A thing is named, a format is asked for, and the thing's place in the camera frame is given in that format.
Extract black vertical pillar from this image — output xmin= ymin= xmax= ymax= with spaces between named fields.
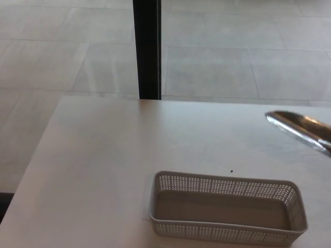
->
xmin=132 ymin=0 xmax=163 ymax=101

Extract grey perforated plastic basket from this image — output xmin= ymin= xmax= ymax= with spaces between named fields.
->
xmin=147 ymin=170 xmax=309 ymax=246

